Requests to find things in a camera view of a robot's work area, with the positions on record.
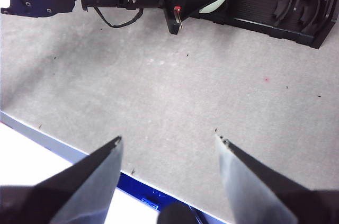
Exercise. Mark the blue table edge strip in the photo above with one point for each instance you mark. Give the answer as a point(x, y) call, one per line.
point(137, 188)

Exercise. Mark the black plate rack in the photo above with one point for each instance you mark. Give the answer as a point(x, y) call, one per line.
point(254, 4)

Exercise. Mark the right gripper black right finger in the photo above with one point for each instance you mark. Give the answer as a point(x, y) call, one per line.
point(265, 195)

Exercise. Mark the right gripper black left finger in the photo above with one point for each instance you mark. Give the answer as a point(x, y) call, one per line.
point(79, 192)

